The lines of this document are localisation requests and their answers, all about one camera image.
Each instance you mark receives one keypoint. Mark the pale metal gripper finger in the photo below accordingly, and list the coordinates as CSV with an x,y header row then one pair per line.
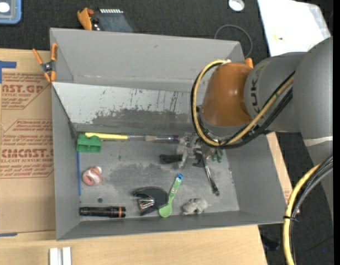
x,y
180,163
181,149

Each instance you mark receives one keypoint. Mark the black oblong piece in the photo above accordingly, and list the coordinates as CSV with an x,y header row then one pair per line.
x,y
169,159

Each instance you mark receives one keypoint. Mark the green spoon with blue end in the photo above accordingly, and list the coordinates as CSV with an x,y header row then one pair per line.
x,y
172,193

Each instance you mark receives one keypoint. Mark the grey metal bin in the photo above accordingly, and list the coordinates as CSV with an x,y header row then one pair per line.
x,y
147,172

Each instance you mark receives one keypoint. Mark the grey crumpled lump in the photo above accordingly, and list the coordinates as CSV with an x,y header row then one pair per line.
x,y
194,206

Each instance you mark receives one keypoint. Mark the yellow stick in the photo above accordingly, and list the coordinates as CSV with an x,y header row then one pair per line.
x,y
106,136

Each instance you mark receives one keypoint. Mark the green toy block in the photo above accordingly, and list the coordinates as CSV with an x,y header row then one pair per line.
x,y
88,144

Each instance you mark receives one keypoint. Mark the blue thin rod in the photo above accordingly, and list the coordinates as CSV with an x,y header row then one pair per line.
x,y
79,175

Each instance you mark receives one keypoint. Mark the brown cardboard board, red print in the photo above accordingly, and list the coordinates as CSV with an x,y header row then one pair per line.
x,y
26,137

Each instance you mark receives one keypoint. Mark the black cylinder on white bracket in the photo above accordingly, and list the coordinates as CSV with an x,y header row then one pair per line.
x,y
211,179

